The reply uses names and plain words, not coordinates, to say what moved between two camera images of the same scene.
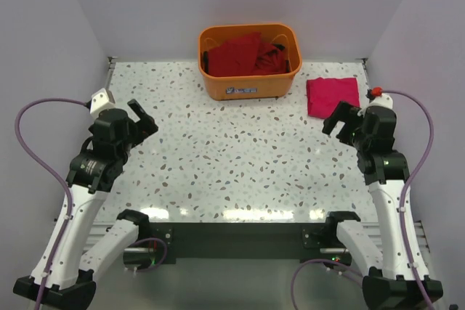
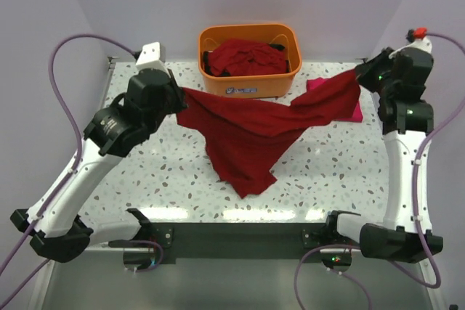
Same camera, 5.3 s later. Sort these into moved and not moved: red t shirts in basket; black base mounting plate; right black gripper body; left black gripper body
Moved: right black gripper body; left black gripper body
Not moved: red t shirts in basket; black base mounting plate
